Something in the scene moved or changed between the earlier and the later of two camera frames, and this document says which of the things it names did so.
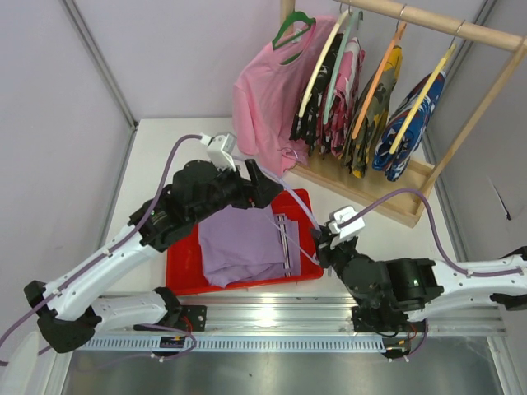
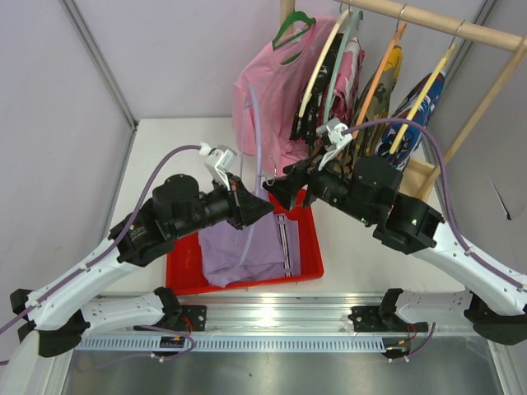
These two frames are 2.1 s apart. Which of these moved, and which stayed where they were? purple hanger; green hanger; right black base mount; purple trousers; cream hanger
Moved: purple hanger
Stayed: green hanger; cream hanger; right black base mount; purple trousers
